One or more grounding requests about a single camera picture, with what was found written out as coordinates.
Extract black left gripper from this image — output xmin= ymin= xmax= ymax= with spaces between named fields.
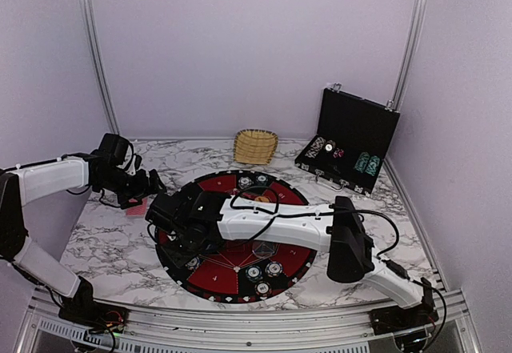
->
xmin=97 ymin=168 xmax=166 ymax=210

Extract red playing card deck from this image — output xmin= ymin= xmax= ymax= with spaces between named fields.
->
xmin=125 ymin=204 xmax=147 ymax=218

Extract clear round dealer button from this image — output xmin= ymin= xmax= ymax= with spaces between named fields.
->
xmin=252 ymin=241 xmax=278 ymax=259

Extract orange big blind button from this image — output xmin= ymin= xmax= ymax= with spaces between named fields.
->
xmin=254 ymin=196 xmax=270 ymax=203

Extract green blue chip stack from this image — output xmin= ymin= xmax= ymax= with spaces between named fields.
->
xmin=256 ymin=174 xmax=268 ymax=185
xmin=245 ymin=266 xmax=263 ymax=283

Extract red black chip stack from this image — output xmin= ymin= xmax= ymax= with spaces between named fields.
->
xmin=254 ymin=281 xmax=272 ymax=298

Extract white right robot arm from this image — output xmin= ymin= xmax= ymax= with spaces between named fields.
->
xmin=146 ymin=191 xmax=434 ymax=327

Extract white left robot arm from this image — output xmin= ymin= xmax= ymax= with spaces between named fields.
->
xmin=1 ymin=134 xmax=166 ymax=325

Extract round red black poker mat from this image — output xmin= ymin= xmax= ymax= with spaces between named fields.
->
xmin=148 ymin=170 xmax=317 ymax=304

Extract woven bamboo tray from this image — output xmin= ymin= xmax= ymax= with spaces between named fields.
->
xmin=234 ymin=129 xmax=278 ymax=165

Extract blue white chips in case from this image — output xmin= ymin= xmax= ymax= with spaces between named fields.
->
xmin=305 ymin=136 xmax=326 ymax=158

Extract red dice in case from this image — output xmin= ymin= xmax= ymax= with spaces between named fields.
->
xmin=333 ymin=149 xmax=344 ymax=158

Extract green chips in case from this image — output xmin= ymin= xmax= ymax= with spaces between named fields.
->
xmin=354 ymin=152 xmax=382 ymax=177

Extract black poker chip case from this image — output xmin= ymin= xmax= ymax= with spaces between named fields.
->
xmin=294 ymin=87 xmax=400 ymax=196

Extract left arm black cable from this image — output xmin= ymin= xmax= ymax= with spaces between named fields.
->
xmin=66 ymin=184 xmax=129 ymax=210

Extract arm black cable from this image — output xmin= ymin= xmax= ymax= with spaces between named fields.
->
xmin=66 ymin=184 xmax=129 ymax=210
xmin=230 ymin=187 xmax=447 ymax=326

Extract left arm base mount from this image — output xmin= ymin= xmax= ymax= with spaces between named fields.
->
xmin=58 ymin=303 xmax=128 ymax=350

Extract aluminium front rail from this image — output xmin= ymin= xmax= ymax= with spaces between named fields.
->
xmin=12 ymin=290 xmax=483 ymax=352

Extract left aluminium frame post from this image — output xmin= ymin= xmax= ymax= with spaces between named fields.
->
xmin=80 ymin=0 xmax=120 ymax=134

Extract aluminium frame post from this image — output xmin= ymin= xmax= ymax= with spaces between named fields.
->
xmin=80 ymin=0 xmax=120 ymax=134
xmin=390 ymin=0 xmax=427 ymax=111

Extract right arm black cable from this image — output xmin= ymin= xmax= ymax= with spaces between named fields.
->
xmin=230 ymin=187 xmax=447 ymax=326

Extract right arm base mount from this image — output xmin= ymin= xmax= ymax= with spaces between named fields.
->
xmin=369 ymin=306 xmax=439 ymax=352

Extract right aluminium frame post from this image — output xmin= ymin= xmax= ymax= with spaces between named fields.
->
xmin=390 ymin=0 xmax=427 ymax=111

